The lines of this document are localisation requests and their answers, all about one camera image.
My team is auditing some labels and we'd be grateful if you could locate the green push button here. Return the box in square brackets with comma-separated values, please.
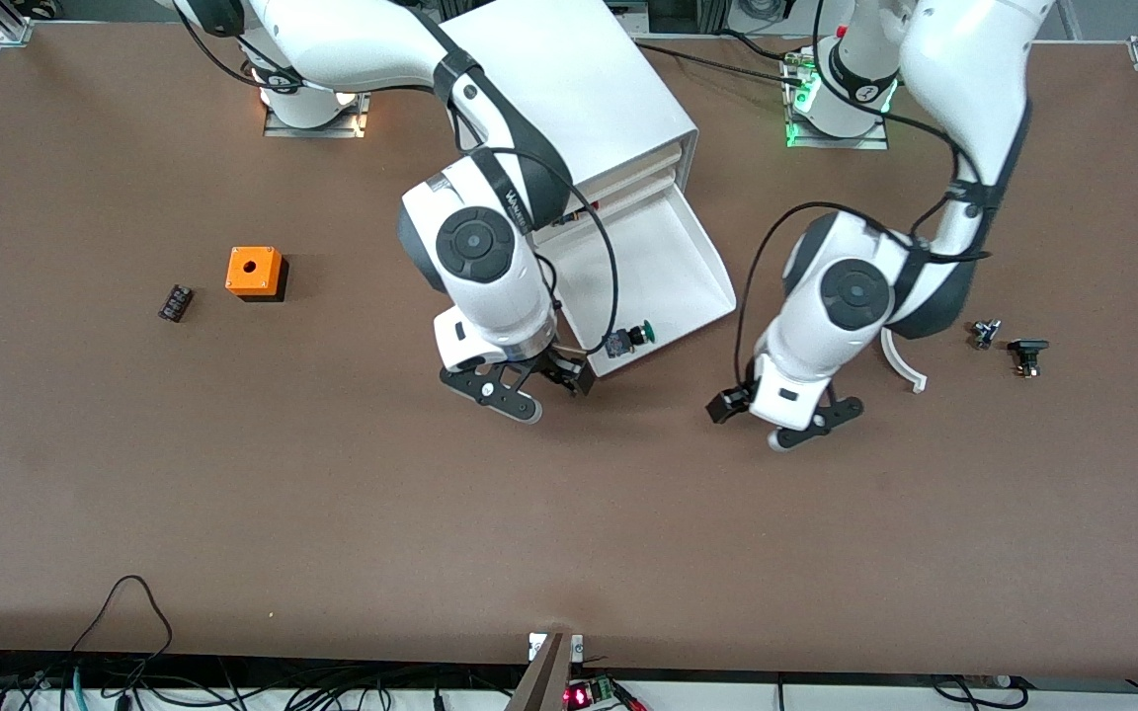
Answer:
[604, 321, 656, 358]

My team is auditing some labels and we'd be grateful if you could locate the orange button box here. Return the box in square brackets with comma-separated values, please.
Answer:
[225, 246, 290, 303]

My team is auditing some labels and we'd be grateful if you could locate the white curved plastic arc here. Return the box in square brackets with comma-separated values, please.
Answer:
[880, 326, 929, 394]

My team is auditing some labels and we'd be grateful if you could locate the circuit board with red light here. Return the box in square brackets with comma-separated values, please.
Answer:
[564, 676, 619, 710]

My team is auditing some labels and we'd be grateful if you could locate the small black switch part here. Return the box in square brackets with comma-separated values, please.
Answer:
[1009, 339, 1051, 380]

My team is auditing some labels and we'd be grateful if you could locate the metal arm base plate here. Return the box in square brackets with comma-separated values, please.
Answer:
[784, 44, 891, 151]
[263, 91, 372, 139]

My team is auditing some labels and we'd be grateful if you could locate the grey metal post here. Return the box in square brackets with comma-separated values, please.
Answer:
[505, 632, 570, 711]

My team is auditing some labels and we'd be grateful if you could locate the black cable behind cabinet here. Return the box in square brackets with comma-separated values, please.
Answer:
[633, 39, 807, 88]

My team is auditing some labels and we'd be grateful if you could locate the black cable under table edge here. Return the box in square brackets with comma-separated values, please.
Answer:
[930, 674, 1029, 710]

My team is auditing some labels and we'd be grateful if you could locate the looped black cable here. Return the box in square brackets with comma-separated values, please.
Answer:
[70, 576, 175, 692]

